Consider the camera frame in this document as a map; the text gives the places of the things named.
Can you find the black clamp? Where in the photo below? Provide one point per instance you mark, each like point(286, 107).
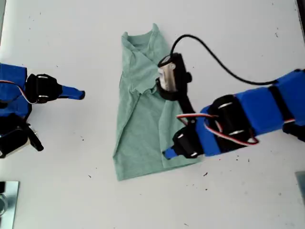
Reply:
point(2, 187)

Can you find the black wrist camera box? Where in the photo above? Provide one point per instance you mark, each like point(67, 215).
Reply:
point(12, 140)

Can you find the black white camera box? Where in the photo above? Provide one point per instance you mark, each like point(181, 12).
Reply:
point(175, 71)

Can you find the green t-shirt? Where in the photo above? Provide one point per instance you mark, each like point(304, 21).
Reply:
point(140, 133)

